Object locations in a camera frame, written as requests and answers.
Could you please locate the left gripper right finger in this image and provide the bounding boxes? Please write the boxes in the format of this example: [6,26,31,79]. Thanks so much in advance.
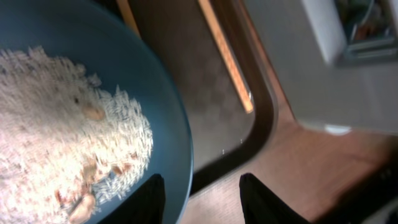
[239,173,309,224]

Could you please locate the grey dishwasher rack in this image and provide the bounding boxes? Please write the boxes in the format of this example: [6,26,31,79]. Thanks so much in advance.
[244,0,397,134]

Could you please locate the dark brown serving tray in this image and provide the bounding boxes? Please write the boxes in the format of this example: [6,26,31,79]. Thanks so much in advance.
[93,0,279,196]

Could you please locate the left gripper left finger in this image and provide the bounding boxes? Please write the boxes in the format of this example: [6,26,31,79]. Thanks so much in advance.
[99,174,165,224]

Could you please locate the wooden chopstick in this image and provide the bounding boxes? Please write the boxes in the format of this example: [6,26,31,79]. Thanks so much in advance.
[116,0,141,37]
[198,0,254,114]

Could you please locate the dark blue plate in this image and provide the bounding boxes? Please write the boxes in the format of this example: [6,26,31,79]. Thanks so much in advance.
[1,0,193,223]

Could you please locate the white rice leftovers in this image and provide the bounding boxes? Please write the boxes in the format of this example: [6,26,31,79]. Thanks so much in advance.
[1,47,153,223]

